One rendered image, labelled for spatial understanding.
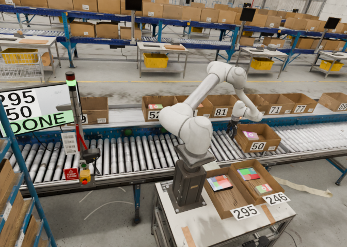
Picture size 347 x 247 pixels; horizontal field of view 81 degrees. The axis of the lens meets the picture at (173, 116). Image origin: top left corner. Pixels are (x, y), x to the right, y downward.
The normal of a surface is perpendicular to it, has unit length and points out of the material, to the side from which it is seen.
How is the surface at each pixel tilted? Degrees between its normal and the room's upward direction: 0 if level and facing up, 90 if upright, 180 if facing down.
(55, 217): 0
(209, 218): 0
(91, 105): 89
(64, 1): 89
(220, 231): 0
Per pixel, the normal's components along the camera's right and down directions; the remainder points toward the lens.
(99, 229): 0.11, -0.84
